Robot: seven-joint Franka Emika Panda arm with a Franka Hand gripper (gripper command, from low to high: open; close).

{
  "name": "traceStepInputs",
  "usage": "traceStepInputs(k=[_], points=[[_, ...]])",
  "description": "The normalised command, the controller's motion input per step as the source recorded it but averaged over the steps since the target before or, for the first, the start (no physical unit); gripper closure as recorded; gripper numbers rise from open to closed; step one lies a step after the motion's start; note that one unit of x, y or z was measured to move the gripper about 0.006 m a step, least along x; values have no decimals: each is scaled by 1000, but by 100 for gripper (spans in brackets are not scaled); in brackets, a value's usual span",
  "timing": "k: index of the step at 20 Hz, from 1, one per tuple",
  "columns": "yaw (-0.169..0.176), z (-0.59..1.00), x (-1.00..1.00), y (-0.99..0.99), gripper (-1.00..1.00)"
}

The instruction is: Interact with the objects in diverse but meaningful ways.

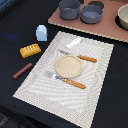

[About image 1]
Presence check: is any white and blue toy fish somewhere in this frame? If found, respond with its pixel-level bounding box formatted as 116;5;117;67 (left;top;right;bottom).
66;38;82;49

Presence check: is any yellow toy bread loaf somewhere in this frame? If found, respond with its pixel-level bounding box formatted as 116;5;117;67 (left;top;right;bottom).
20;44;41;58

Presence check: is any brown toy sausage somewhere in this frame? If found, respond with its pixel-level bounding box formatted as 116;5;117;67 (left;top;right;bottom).
13;63;33;79

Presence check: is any light blue milk carton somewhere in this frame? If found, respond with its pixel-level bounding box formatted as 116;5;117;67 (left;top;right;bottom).
36;25;47;41

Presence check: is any round beige plate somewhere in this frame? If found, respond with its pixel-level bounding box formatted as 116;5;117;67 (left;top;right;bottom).
55;55;83;78

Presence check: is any woven beige placemat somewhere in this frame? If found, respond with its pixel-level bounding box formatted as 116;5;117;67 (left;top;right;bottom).
14;31;114;128

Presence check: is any tall grey pot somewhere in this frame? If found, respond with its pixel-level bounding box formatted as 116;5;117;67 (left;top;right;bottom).
59;0;80;20

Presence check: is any low grey pot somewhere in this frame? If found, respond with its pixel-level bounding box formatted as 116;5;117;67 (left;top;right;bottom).
81;5;103;24

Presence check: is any beige bowl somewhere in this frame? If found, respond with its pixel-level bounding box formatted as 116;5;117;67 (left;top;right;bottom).
118;4;128;30

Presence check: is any fork with wooden handle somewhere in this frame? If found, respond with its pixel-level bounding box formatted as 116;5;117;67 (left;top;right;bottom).
45;71;86;89

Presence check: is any knife with wooden handle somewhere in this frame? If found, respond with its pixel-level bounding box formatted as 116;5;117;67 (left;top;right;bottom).
58;50;97;63

